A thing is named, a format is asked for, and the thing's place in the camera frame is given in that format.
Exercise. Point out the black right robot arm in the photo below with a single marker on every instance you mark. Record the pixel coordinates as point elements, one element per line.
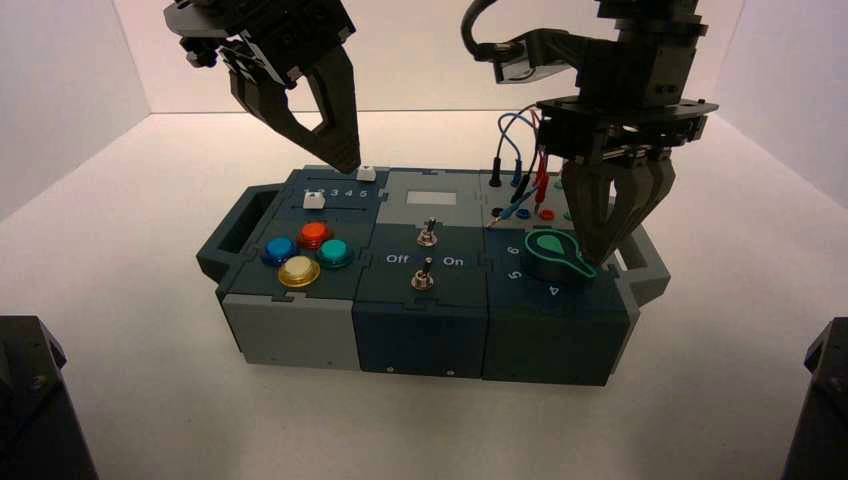
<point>649,13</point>

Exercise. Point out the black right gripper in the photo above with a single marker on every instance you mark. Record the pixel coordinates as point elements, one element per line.
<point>636,73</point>

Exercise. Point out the teal round push button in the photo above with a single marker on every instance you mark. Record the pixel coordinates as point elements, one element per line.
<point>333,252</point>

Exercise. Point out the green rotary knob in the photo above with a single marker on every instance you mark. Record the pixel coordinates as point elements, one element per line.
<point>550,260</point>

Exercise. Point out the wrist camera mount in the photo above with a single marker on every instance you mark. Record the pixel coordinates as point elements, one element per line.
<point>192,23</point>
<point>536,56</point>

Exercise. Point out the yellow round push button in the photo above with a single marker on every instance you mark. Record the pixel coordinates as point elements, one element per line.
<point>299,270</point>

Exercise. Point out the blue jack socket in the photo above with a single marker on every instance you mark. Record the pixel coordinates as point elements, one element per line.
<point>523,214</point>

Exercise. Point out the small grey display screen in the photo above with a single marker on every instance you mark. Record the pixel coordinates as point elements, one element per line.
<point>431,198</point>

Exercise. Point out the orange round push button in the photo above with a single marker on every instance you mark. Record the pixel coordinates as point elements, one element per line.
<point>314,233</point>

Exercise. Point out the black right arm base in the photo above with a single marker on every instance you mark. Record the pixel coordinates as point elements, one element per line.
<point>821,411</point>

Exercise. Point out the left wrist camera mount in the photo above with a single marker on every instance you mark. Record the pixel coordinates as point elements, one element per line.
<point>192,23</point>

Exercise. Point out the modular teal grey control box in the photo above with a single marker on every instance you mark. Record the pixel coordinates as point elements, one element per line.
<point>417,331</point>

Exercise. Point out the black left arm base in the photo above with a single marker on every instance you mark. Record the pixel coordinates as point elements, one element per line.
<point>33,411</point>

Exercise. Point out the blue round push button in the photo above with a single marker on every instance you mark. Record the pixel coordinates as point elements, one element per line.
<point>279,250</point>

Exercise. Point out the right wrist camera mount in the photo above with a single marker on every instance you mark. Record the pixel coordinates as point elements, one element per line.
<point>536,56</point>

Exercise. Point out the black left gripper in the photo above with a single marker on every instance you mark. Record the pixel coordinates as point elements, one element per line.
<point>285,26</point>

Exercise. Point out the white slider knob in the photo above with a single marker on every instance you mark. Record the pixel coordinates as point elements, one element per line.
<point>313,199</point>
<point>366,175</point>

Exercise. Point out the metal toggle switch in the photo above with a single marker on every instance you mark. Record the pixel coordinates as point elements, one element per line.
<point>427,233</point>
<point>422,278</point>

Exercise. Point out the red jack socket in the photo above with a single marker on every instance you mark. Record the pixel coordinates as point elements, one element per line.
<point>546,214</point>

